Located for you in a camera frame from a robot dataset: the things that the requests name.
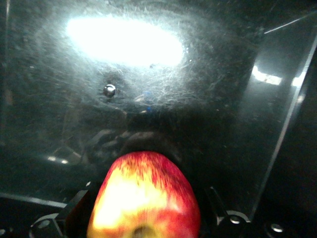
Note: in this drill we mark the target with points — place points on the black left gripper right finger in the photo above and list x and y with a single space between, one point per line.
215 210

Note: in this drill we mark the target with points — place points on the black plastic box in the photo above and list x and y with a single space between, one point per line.
173 111

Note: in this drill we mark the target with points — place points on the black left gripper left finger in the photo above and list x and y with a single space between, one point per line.
76 205

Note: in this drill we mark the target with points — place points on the red yellow apple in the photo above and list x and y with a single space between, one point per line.
143 198

